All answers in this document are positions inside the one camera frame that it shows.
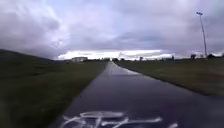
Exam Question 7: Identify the flat grass field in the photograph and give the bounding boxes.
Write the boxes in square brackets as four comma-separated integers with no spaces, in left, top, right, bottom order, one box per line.
[114,57,224,98]

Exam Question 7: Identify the grass embankment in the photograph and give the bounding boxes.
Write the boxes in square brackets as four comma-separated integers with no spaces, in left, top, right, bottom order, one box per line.
[0,48,109,128]

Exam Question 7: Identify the row of distant trees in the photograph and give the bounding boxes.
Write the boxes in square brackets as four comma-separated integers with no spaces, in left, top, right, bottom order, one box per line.
[111,53,224,62]

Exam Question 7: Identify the tall lamp pole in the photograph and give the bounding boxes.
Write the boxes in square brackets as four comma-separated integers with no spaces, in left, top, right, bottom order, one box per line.
[195,11,209,59]

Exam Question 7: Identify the wet dark asphalt path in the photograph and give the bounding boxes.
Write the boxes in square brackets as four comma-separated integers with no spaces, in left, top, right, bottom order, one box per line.
[47,61,224,128]

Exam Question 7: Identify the pale low building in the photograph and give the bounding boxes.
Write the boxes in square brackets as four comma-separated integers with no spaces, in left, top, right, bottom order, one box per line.
[71,56,89,63]

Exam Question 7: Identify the white painted bicycle marking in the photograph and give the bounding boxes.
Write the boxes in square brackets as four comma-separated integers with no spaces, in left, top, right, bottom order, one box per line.
[59,110,180,128]

